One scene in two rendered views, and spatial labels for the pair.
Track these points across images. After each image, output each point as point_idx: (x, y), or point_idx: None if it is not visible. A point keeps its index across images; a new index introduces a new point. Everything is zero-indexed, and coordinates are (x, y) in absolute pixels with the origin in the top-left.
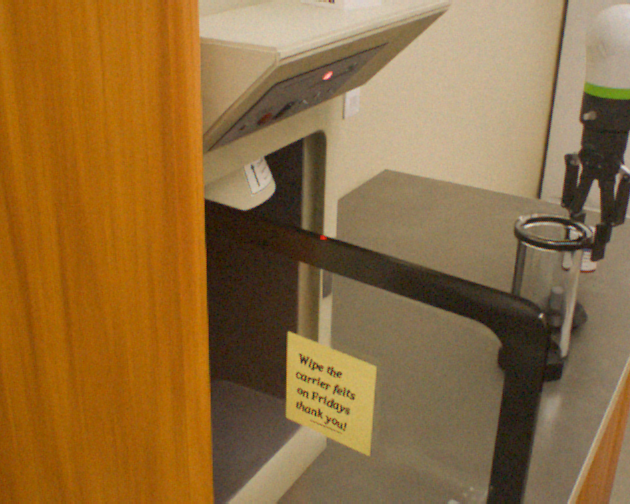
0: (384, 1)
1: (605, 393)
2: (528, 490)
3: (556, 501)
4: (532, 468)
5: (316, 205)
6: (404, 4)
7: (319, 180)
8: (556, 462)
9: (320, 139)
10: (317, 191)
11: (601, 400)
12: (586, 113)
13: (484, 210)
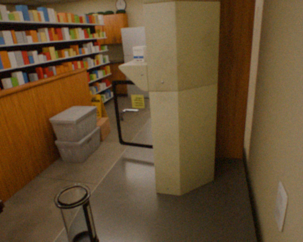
0: (134, 62)
1: (60, 236)
2: (101, 192)
3: (95, 191)
4: (99, 198)
5: (157, 126)
6: (129, 62)
7: (156, 119)
8: (91, 202)
9: (156, 108)
10: (157, 122)
11: (64, 232)
12: None
13: None
